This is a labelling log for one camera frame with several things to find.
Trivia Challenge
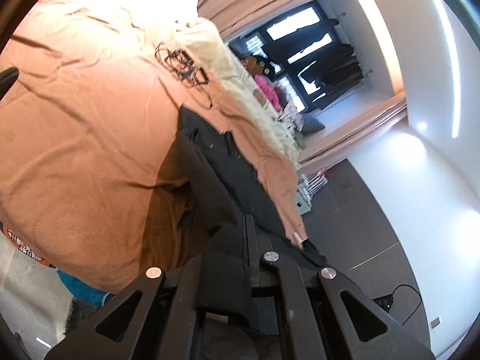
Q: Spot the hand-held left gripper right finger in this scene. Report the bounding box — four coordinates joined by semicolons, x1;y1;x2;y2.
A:
243;214;438;360

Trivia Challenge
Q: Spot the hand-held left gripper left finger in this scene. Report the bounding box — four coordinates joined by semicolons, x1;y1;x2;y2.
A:
44;255;205;360

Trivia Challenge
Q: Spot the black jacket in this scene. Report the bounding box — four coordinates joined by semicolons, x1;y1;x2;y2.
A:
176;105;328;331

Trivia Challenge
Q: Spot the row of dark hanging clothes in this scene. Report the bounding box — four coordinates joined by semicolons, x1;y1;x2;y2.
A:
315;41;367;94

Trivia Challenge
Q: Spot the white nightstand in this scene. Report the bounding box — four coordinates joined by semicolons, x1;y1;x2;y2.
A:
294;172;314;215

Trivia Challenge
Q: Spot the pink striped bag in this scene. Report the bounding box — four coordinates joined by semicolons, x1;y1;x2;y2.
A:
305;169;331;196

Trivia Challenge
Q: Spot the bed with orange sheet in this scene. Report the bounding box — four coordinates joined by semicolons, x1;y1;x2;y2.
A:
0;0;309;295

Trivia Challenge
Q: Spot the grey pillow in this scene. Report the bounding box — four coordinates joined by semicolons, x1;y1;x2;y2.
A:
302;114;325;133

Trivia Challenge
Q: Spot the floral blanket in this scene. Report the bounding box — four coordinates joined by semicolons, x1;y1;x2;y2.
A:
279;103;305;133

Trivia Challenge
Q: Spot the cream bear print bedding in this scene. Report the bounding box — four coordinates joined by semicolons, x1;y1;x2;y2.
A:
240;71;301;140

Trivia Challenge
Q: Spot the pink cloth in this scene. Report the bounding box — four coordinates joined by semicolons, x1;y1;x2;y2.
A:
255;74;282;110

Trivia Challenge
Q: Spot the black plush toy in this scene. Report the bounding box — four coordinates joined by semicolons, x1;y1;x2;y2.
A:
242;54;279;80

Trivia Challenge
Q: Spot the black square device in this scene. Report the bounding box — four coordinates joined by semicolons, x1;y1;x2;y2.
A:
185;62;211;85
167;48;194;76

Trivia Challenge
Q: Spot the cream duvet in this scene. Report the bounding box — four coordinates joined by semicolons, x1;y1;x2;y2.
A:
176;17;301;166

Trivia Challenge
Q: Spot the black hanging coat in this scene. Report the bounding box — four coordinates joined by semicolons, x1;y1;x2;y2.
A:
262;22;342;57

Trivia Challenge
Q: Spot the ceiling light strip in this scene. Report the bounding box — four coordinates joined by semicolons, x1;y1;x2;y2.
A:
427;0;461;139

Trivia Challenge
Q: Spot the black device with cable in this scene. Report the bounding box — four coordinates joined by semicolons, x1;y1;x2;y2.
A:
373;284;423;327

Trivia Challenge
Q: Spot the tangle of black cables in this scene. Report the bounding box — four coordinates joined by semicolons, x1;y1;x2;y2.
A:
154;43;214;110

